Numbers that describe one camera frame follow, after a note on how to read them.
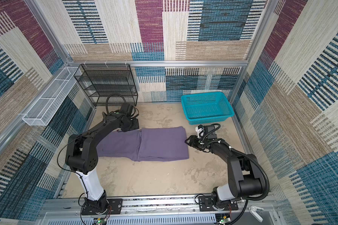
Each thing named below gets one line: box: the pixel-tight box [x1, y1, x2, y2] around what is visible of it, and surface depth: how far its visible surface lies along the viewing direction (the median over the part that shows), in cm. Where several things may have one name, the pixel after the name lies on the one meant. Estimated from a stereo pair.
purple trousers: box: [95, 126, 190, 162], surface depth 96 cm
